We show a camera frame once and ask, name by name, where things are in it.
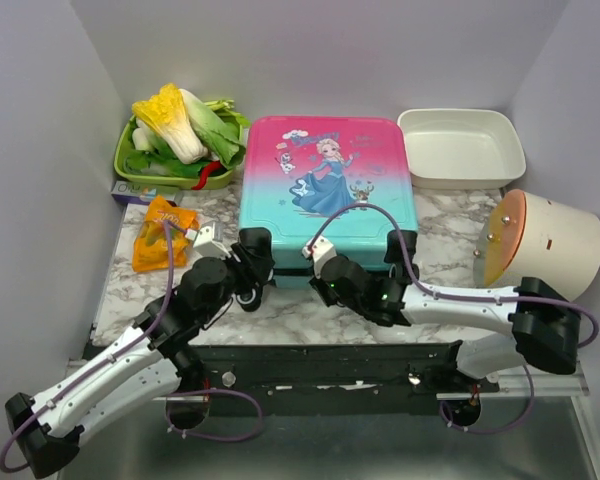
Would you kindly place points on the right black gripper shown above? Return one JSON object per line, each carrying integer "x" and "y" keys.
{"x": 320, "y": 282}

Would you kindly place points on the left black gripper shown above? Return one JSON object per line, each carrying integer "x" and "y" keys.
{"x": 257, "y": 268}

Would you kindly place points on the pink and teal kids suitcase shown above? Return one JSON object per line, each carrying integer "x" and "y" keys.
{"x": 349, "y": 175}

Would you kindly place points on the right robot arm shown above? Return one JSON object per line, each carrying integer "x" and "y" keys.
{"x": 525, "y": 324}

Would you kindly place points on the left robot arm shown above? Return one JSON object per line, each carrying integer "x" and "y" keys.
{"x": 152, "y": 358}

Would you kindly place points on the green plastic vegetable tray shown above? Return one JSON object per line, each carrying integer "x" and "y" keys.
{"x": 151, "y": 168}

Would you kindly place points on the orange snack bag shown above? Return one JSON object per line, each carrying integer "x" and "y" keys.
{"x": 151, "y": 246}

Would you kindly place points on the red chili pepper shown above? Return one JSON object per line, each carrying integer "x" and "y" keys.
{"x": 206, "y": 173}

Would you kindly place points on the green leafy lettuce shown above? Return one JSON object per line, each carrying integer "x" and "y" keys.
{"x": 218, "y": 125}

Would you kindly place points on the purple and white small box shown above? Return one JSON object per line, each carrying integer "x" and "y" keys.
{"x": 125, "y": 192}

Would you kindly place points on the white rectangular plastic basin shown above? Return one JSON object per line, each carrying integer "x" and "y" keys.
{"x": 461, "y": 149}

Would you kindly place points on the white bok choy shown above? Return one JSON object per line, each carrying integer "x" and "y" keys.
{"x": 143, "y": 137}

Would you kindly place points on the napa cabbage with yellow top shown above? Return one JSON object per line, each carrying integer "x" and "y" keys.
{"x": 165, "y": 114}

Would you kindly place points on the white cylinder appliance orange lid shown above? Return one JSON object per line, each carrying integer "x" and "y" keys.
{"x": 527, "y": 235}

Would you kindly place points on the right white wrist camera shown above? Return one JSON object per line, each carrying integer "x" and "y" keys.
{"x": 319, "y": 252}

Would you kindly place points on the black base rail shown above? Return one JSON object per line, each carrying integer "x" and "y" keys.
{"x": 335, "y": 379}

